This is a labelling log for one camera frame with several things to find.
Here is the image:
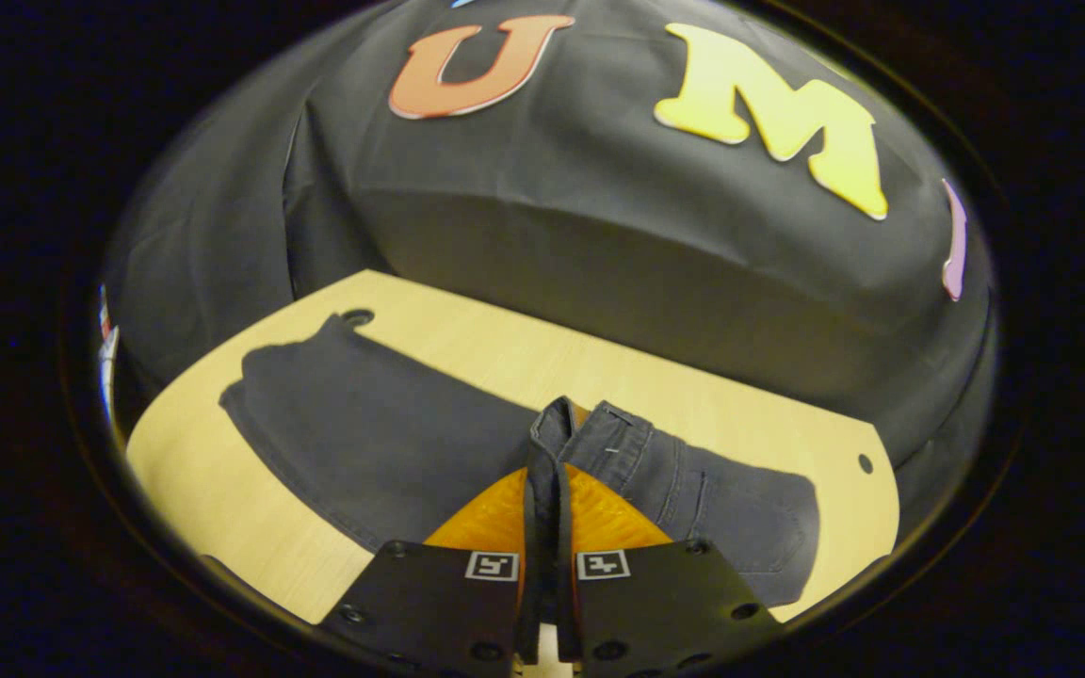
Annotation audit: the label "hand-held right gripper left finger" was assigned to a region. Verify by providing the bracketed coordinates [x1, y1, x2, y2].
[316, 467, 530, 677]

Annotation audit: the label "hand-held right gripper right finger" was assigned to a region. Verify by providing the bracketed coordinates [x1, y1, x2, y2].
[567, 465, 783, 677]

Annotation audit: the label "black jeans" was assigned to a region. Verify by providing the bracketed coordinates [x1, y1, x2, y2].
[219, 313, 822, 665]

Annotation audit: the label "black backdrop cloth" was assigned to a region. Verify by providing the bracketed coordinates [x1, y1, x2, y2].
[100, 0, 1000, 547]

